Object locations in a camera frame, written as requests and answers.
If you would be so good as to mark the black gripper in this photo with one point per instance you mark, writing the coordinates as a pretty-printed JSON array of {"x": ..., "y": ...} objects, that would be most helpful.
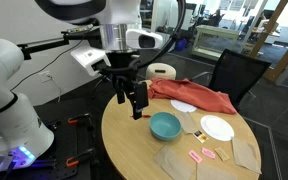
[{"x": 124, "y": 65}]

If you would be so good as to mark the red pen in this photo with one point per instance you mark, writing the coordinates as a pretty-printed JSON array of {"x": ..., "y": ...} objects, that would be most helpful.
[{"x": 146, "y": 116}]

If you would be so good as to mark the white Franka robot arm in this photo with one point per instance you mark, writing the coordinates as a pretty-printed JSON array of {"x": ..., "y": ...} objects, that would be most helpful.
[{"x": 7, "y": 110}]

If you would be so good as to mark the teal bowl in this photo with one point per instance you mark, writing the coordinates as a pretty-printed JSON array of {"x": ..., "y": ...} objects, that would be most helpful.
[{"x": 165, "y": 125}]

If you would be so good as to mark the white round stool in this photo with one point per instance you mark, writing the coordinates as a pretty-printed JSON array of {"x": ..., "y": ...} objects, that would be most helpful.
[{"x": 160, "y": 71}]

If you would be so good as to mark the round wooden table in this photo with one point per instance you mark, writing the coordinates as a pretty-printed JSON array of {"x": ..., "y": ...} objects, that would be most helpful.
[{"x": 137, "y": 146}]

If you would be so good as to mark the small white plate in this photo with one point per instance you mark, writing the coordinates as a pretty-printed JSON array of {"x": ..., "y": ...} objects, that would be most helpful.
[{"x": 183, "y": 106}]

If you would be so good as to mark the orange black clamp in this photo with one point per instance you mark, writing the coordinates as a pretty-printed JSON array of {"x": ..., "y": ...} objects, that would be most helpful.
[
  {"x": 80, "y": 119},
  {"x": 80, "y": 156}
]

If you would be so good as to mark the red cloth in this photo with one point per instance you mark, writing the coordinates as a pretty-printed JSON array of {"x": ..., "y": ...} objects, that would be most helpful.
[{"x": 190, "y": 93}]

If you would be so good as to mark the narrow brown paper napkin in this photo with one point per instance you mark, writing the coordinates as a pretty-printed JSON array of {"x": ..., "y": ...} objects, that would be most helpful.
[{"x": 188, "y": 122}]

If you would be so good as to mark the blue bin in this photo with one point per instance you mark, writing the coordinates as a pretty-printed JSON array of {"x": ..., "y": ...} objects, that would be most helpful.
[{"x": 180, "y": 44}]

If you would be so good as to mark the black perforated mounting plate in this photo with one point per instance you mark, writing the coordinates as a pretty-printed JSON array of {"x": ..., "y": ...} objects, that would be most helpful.
[{"x": 67, "y": 146}]

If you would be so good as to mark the printed sauce packet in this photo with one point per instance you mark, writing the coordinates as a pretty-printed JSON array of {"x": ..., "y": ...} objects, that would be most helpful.
[{"x": 200, "y": 136}]

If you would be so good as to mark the pink sweetener packet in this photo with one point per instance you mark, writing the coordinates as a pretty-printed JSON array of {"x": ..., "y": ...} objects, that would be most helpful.
[
  {"x": 195, "y": 156},
  {"x": 208, "y": 153}
]

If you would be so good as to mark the large white plate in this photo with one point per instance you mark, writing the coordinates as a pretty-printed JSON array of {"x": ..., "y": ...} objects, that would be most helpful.
[{"x": 217, "y": 127}]

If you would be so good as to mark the pale green bench table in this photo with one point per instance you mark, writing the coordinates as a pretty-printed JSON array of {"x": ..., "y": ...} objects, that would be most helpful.
[{"x": 214, "y": 41}]

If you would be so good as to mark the black mesh chair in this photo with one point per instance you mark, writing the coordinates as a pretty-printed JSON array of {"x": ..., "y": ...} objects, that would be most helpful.
[{"x": 237, "y": 76}]

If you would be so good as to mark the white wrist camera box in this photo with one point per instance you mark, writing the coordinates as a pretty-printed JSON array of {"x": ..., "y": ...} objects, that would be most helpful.
[{"x": 87, "y": 60}]

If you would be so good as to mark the white wall outlet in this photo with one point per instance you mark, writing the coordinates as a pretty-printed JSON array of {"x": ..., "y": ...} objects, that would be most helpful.
[{"x": 45, "y": 76}]

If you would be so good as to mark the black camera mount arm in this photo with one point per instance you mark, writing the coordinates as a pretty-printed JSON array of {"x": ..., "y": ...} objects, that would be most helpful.
[{"x": 47, "y": 43}]

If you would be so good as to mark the wooden post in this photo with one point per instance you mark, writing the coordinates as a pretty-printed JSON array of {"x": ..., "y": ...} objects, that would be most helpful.
[
  {"x": 269, "y": 26},
  {"x": 284, "y": 60}
]

